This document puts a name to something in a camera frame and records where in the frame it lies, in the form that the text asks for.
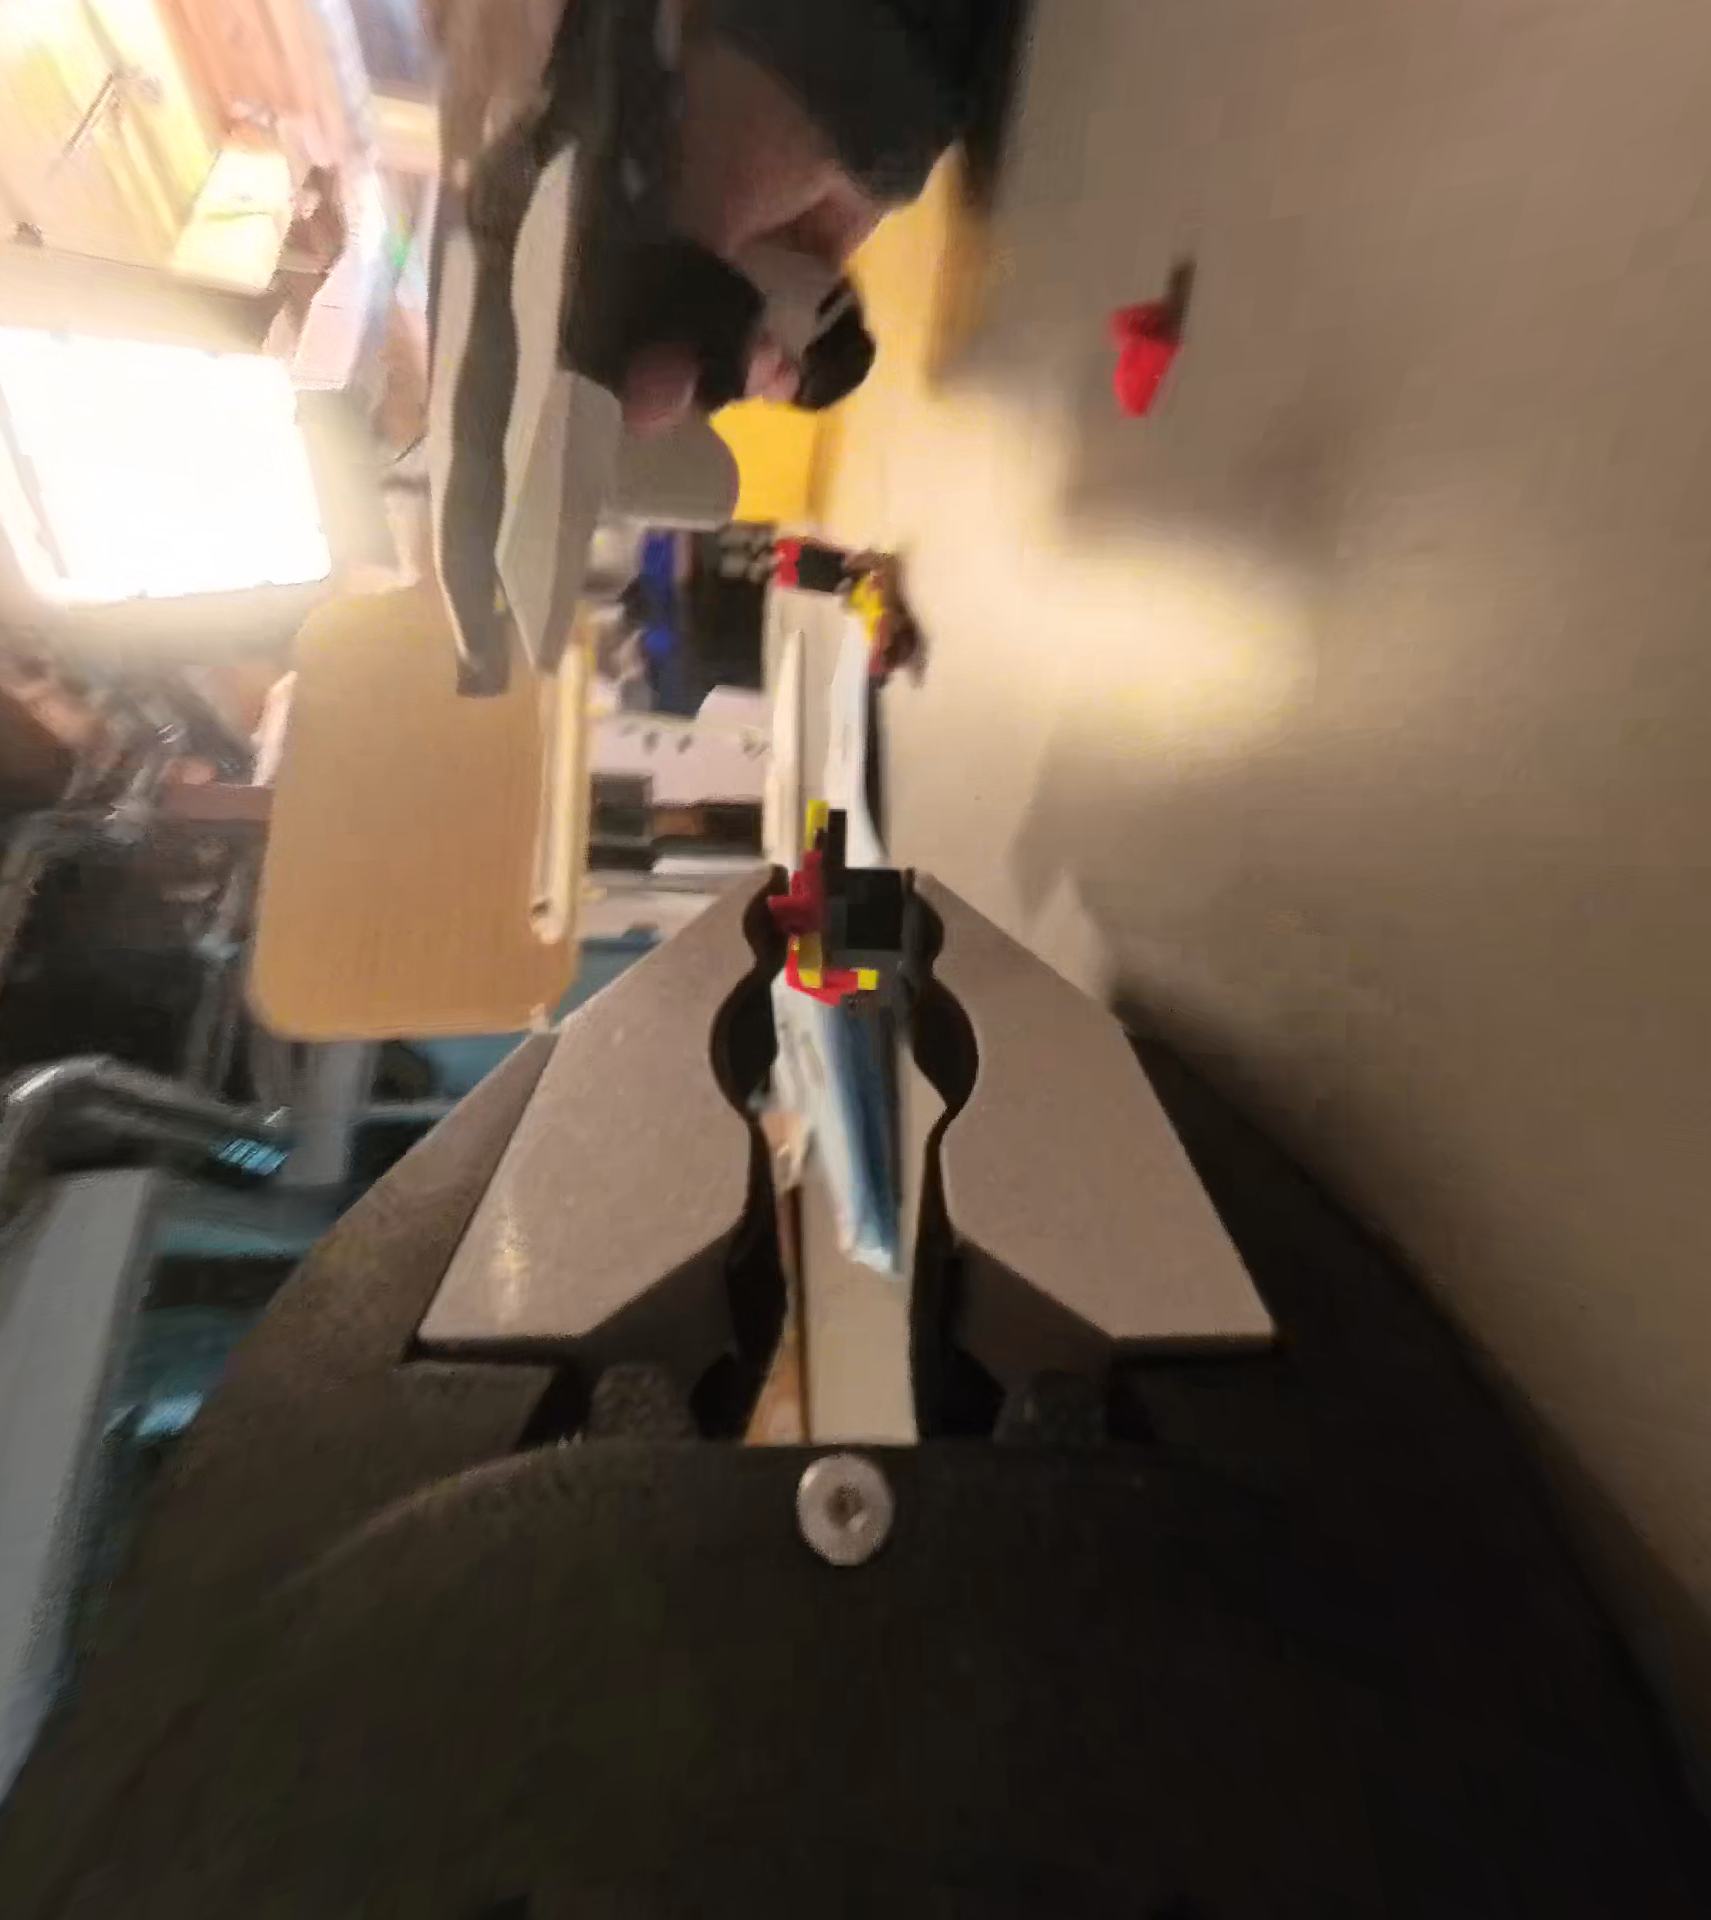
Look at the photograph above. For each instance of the person's right forearm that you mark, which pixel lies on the person's right forearm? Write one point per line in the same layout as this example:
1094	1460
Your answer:
874	79

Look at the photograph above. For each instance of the small red yellow lego assembly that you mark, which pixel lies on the small red yellow lego assembly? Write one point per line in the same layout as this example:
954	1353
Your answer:
838	910

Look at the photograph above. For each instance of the silver metal ducts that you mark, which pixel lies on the silver metal ducts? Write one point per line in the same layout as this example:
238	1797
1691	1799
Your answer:
62	971

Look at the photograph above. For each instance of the small red lego piece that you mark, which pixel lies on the small red lego piece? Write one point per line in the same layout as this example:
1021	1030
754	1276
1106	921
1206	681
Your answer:
1148	340

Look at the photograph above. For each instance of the light wooden board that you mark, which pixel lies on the light wooden board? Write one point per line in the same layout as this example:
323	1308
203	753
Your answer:
402	839

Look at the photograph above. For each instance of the bright studio light panel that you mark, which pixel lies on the bright studio light panel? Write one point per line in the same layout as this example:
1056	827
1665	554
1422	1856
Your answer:
152	464

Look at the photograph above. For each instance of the yellow plastic bin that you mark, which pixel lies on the yellow plastic bin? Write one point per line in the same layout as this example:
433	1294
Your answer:
772	456

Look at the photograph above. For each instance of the person's right hand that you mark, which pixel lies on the person's right hand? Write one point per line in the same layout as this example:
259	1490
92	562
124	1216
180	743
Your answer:
779	209

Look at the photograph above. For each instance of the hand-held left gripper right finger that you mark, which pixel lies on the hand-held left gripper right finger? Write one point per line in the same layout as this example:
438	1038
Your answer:
1094	1187

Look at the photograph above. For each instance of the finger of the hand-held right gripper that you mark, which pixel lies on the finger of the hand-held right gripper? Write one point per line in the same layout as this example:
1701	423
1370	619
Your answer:
551	453
468	453

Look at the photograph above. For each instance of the long red yellow lego assembly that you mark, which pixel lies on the long red yellow lego assembly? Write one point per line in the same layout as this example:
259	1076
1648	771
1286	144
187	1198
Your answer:
878	619

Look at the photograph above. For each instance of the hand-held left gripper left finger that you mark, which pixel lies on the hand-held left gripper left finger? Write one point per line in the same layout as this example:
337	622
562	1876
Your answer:
617	1187

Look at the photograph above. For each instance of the open instruction booklet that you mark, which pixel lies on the open instruction booklet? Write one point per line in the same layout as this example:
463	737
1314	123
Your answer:
857	1111

